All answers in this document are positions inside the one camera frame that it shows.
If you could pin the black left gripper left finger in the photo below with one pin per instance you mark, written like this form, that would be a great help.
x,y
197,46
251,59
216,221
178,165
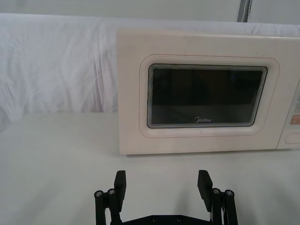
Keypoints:
x,y
120,187

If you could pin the white table cloth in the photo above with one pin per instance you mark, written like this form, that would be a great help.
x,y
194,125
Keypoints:
x,y
58,175

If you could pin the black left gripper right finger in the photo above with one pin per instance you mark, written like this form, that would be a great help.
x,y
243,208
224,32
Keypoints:
x,y
206,189

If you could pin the white curtain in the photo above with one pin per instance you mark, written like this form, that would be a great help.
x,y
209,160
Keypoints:
x,y
58,70

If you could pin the grey striped post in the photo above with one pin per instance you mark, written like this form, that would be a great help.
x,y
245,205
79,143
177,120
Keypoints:
x,y
244,10

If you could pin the cream microwave oven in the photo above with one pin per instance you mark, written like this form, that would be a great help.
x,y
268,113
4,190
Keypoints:
x,y
131,93

